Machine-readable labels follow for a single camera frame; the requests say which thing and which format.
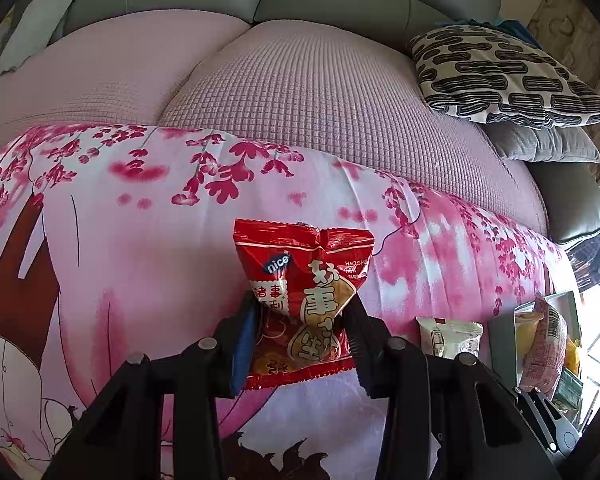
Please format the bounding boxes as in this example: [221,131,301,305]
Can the teal rimmed white tray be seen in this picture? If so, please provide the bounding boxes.
[488,292,583,414]

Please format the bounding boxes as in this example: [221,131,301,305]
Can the green rectangular snack packet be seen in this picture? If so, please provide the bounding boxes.
[553,367,583,411]

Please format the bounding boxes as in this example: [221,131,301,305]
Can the pink cartoon blanket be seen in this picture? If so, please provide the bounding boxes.
[0,125,576,479]

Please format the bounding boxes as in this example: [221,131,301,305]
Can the grey cushion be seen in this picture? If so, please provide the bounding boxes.
[482,122,600,165]

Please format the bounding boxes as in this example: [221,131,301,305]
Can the pale green white snack packet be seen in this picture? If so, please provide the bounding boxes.
[416,316,483,360]

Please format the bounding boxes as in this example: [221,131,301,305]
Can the teal cloth behind cushion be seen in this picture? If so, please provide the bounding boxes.
[440,18,542,49]

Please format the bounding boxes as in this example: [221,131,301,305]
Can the pink barcode snack packet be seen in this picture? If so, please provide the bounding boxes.
[519,294,568,399]

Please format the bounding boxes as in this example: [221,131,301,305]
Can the light grey pillow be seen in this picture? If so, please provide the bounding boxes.
[0,0,73,76]

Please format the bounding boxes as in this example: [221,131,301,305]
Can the red peanut snack packet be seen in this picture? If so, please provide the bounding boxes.
[234,219,375,390]

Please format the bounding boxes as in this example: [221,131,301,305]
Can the patterned beige curtain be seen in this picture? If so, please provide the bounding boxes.
[526,0,600,181]

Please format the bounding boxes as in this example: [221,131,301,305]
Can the yellow soft bread packet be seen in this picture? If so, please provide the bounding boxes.
[515,311,581,376]

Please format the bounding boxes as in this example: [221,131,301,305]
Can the black white patterned cushion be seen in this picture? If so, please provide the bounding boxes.
[408,24,600,130]

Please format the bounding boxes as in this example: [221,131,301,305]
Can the pink waffle sofa cover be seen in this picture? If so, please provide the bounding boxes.
[0,10,548,233]

